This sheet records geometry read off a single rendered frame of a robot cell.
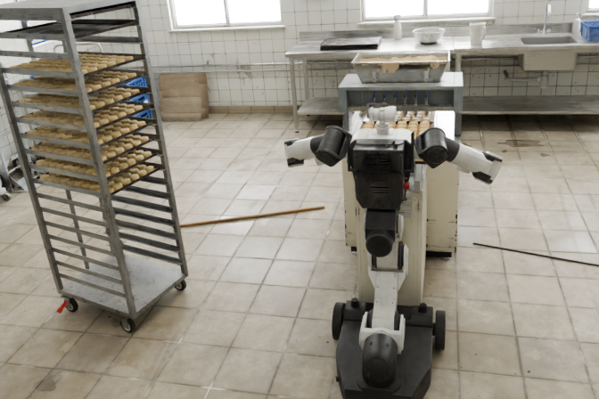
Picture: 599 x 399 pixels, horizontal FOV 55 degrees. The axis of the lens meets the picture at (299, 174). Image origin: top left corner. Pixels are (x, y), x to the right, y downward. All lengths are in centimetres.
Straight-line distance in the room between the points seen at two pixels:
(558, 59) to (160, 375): 462
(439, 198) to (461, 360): 103
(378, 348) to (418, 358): 31
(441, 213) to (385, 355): 134
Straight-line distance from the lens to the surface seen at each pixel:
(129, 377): 326
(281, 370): 309
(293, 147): 262
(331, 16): 668
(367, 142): 236
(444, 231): 375
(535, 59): 610
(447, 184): 361
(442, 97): 350
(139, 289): 362
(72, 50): 287
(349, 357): 287
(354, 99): 355
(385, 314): 282
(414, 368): 283
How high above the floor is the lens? 206
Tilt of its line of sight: 23 degrees down
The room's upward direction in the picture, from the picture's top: 5 degrees counter-clockwise
